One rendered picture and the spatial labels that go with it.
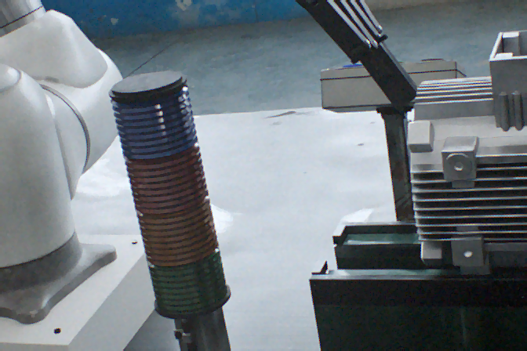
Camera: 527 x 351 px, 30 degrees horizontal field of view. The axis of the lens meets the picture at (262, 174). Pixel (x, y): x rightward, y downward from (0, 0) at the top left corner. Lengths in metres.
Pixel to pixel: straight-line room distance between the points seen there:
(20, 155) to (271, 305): 0.37
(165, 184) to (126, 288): 0.52
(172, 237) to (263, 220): 0.78
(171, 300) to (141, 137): 0.14
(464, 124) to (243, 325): 0.43
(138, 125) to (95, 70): 0.64
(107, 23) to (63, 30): 6.05
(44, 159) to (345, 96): 0.37
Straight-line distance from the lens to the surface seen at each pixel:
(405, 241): 1.13
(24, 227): 1.20
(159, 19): 7.23
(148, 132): 0.74
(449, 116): 0.98
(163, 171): 0.75
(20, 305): 1.21
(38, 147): 1.19
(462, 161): 0.93
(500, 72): 0.95
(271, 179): 1.71
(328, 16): 1.03
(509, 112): 0.96
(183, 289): 0.79
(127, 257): 1.31
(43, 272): 1.23
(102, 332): 1.21
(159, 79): 0.76
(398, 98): 1.08
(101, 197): 1.79
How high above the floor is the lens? 1.40
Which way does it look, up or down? 20 degrees down
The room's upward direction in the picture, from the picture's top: 10 degrees counter-clockwise
